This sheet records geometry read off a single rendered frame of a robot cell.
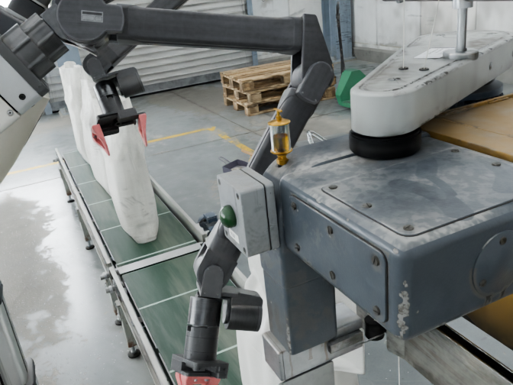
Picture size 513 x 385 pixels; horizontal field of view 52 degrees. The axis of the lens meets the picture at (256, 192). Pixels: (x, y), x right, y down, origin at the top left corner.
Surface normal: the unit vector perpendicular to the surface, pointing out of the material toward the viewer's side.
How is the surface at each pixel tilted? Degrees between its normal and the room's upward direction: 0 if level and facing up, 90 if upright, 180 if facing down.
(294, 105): 83
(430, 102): 90
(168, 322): 0
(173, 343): 0
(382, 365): 0
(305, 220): 90
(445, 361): 90
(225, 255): 77
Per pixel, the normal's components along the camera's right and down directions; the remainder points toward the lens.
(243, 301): 0.20, 0.10
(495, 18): -0.90, 0.25
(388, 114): -0.11, 0.40
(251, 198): 0.43, 0.31
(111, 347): -0.11, -0.92
